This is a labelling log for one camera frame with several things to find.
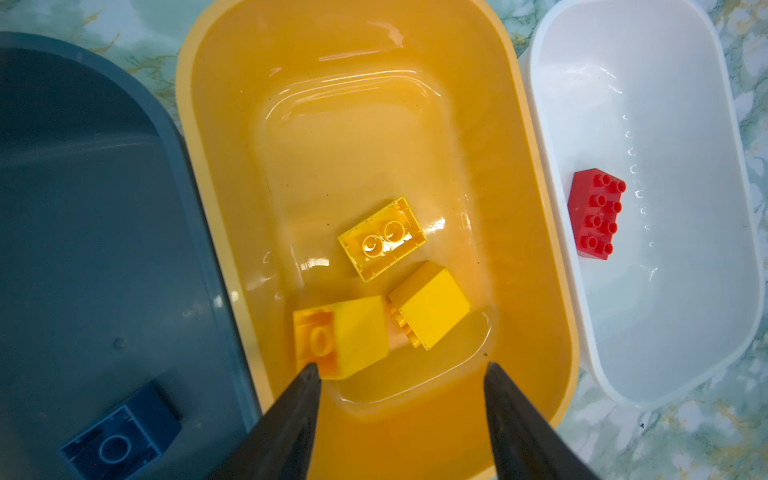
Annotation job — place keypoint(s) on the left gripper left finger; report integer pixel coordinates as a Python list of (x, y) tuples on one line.
[(280, 445)]

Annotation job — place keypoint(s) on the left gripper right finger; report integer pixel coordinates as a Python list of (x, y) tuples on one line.
[(523, 443)]

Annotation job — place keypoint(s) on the yellow lego brick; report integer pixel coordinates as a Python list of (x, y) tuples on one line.
[(382, 239), (341, 338), (428, 304)]

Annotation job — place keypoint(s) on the small blue lego brick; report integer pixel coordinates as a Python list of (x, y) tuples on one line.
[(126, 440)]

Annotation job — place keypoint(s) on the dark teal plastic bin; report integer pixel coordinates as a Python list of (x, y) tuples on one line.
[(109, 279)]

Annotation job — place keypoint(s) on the red lego brick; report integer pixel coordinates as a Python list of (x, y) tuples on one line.
[(593, 205)]

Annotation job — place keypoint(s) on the white plastic bin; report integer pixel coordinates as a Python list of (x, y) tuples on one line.
[(641, 91)]

